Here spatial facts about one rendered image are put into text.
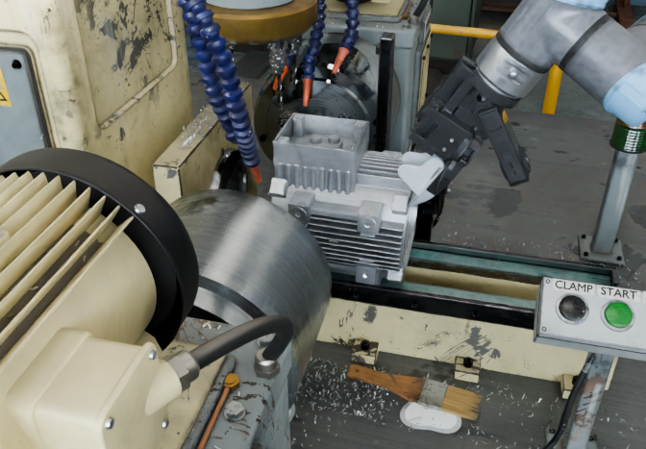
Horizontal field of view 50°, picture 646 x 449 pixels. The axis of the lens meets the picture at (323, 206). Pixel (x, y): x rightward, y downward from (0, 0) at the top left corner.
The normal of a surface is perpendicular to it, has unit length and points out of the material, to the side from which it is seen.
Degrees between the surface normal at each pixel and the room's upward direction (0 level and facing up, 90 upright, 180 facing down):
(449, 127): 90
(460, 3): 90
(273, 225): 32
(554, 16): 75
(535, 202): 0
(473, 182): 0
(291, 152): 90
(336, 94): 90
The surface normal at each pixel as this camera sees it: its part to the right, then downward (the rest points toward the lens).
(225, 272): 0.34, -0.74
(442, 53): -0.29, 0.51
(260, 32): 0.25, 0.52
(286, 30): 0.55, 0.45
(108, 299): 0.90, -0.20
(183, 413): 0.00, -0.84
